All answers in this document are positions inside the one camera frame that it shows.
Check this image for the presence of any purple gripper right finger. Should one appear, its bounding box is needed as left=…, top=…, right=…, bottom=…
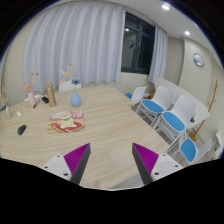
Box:
left=131, top=142, right=184, bottom=186

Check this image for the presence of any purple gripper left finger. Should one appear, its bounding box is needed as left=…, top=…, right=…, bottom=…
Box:
left=41, top=142, right=92, bottom=186

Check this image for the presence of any cartoon dog mouse pad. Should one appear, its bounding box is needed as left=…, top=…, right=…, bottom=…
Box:
left=47, top=110, right=85, bottom=134

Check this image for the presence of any black computer mouse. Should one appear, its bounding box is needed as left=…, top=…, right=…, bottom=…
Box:
left=17, top=125, right=27, bottom=135

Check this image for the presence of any white chair blue seat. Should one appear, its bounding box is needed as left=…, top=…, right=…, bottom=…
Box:
left=153, top=95, right=195, bottom=143
left=125, top=87, right=146, bottom=104
left=171, top=138, right=212, bottom=165
left=136, top=86, right=172, bottom=125

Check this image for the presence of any wooden coat rack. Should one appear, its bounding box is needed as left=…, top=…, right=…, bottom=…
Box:
left=189, top=79, right=220, bottom=142

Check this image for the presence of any blue ceramic vase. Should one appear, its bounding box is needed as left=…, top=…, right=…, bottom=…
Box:
left=70, top=80, right=81, bottom=107

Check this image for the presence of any small black box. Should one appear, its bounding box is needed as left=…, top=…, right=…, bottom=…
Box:
left=42, top=96, right=49, bottom=104

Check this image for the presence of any white chair far right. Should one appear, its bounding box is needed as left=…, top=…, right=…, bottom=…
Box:
left=215, top=132, right=224, bottom=159

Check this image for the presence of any pink vase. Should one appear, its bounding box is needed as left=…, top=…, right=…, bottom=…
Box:
left=28, top=92, right=36, bottom=107

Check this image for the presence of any green glass vase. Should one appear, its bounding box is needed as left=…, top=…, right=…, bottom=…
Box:
left=6, top=105, right=12, bottom=118

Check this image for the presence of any white curtain right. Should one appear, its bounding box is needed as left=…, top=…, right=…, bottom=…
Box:
left=148, top=26, right=168, bottom=83

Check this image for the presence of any white curtain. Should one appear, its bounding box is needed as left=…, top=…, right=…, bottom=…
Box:
left=23, top=1, right=126, bottom=92
left=148, top=26, right=168, bottom=83

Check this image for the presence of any dark window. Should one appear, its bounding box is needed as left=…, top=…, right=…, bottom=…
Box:
left=122, top=13, right=155, bottom=74

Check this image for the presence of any white curtain left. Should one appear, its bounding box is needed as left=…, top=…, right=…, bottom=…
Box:
left=23, top=1, right=126, bottom=92

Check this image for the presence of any round wall clock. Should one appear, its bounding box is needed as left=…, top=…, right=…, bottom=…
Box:
left=193, top=53, right=204, bottom=67

